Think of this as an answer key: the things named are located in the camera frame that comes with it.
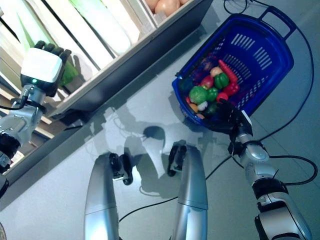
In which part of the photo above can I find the wooden display shelf frame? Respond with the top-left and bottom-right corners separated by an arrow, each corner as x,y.
0,0 -> 213,176

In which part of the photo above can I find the small round green cabbage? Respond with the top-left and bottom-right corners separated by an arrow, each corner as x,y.
188,86 -> 210,105

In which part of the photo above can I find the small tan onion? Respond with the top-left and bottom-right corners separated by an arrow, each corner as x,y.
209,66 -> 224,78

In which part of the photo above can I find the small red tomato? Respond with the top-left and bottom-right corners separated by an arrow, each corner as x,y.
215,92 -> 230,103

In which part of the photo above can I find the small green bell pepper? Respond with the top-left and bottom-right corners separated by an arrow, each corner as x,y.
213,73 -> 230,90
206,87 -> 220,102

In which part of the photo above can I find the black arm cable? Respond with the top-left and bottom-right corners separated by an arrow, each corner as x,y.
268,155 -> 318,186
0,98 -> 26,111

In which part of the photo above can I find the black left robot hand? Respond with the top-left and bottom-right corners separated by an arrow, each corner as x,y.
33,40 -> 73,77

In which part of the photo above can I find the black basket handle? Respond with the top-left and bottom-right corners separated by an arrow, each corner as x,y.
259,5 -> 296,38

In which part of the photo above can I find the black floor cable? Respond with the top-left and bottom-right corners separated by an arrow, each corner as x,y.
118,196 -> 179,223

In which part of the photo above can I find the long black tether cable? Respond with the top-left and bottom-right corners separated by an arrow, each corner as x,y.
204,24 -> 315,181

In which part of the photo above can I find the small orange vegetable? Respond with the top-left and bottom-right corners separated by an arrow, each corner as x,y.
184,96 -> 199,112

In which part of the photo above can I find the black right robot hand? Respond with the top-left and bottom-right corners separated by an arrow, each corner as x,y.
202,98 -> 248,137

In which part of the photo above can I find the small red apple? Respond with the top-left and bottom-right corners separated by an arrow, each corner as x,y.
200,75 -> 215,90

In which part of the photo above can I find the black robot foot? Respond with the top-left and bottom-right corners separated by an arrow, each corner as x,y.
108,152 -> 135,186
166,141 -> 187,177

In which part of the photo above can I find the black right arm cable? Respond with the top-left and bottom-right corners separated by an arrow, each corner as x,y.
268,155 -> 318,186

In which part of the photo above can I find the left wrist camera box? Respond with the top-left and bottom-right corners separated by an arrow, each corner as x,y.
20,47 -> 64,98

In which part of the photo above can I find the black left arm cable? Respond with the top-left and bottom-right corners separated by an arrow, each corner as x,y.
0,98 -> 26,111

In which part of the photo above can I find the black right robot foot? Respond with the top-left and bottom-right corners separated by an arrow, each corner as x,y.
166,141 -> 187,177

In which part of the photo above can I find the blue plastic shopping basket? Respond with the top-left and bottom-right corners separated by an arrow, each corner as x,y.
171,13 -> 295,131

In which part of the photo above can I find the black left robot foot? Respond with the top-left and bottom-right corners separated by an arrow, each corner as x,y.
108,152 -> 135,186

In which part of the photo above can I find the small red bell pepper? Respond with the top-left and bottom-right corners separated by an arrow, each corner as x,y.
223,81 -> 240,97

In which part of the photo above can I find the small dark green pepper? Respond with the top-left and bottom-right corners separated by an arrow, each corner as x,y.
203,103 -> 219,116

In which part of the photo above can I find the small orange toy carrot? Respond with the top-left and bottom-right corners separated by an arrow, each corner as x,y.
217,59 -> 239,83

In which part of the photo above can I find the silver left robot leg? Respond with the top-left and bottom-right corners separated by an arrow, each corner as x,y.
83,152 -> 120,240

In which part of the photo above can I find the long white napa cabbage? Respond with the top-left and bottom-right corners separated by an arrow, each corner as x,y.
68,0 -> 132,57

